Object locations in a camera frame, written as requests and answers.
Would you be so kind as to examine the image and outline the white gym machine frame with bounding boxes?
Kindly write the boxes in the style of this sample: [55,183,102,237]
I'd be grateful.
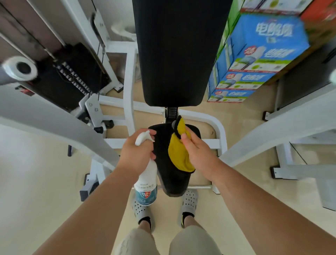
[60,0,228,202]

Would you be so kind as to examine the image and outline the person's right hand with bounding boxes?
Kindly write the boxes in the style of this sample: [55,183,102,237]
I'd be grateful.
[181,126,221,182]

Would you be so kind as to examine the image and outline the large blue cardboard box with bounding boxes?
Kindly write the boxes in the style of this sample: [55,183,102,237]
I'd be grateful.
[209,13,311,87]

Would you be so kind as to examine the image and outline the orange cardboard box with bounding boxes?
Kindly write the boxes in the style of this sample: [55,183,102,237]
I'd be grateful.
[300,0,336,23]

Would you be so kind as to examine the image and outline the small blue cardboard box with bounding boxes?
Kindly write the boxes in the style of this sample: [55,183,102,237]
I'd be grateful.
[207,87,256,103]

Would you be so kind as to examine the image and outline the yellow cleaning cloth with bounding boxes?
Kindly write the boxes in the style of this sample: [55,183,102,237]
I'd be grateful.
[168,116,196,173]

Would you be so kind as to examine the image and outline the black padded backrest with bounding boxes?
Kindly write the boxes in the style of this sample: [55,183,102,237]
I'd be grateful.
[132,0,233,107]

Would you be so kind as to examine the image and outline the person's beige shorts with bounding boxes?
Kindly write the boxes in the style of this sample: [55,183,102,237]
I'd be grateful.
[114,225,223,255]

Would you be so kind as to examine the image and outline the black weight stack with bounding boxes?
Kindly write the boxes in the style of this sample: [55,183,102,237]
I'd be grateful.
[33,43,111,112]

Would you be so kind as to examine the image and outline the person's left grey clog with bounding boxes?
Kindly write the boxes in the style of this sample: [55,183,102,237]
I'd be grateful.
[131,196,155,233]

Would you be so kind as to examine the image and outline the black padded seat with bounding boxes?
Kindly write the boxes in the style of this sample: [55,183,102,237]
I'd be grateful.
[148,123,202,197]

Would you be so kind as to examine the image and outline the person's grey clog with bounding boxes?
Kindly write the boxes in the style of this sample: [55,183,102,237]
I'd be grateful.
[131,196,155,233]
[181,190,198,228]

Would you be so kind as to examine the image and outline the person's left hand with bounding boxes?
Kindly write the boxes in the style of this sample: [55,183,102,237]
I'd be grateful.
[118,128,157,174]

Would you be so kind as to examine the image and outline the white spray bottle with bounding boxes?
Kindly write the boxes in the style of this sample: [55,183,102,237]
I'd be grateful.
[134,130,158,206]

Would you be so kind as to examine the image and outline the person's left forearm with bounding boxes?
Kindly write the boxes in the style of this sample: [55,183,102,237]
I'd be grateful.
[33,163,141,255]

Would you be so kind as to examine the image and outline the person's right forearm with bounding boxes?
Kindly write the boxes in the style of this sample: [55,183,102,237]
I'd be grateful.
[209,160,336,255]

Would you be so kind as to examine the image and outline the medium blue cardboard box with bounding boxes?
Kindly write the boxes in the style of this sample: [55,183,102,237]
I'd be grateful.
[210,69,276,90]

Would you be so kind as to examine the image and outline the person's right grey clog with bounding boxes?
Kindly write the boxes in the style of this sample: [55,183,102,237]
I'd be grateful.
[181,190,198,228]

